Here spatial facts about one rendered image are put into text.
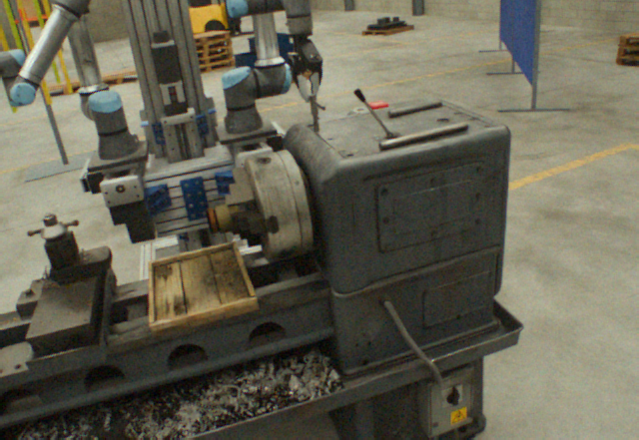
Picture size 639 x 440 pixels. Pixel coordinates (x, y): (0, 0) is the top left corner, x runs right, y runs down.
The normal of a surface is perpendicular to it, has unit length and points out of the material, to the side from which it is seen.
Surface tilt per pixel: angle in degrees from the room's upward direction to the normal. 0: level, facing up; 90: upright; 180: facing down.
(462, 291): 90
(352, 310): 90
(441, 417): 87
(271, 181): 39
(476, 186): 90
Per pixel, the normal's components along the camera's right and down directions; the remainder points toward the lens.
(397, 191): 0.31, 0.37
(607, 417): -0.11, -0.90
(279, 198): 0.20, -0.17
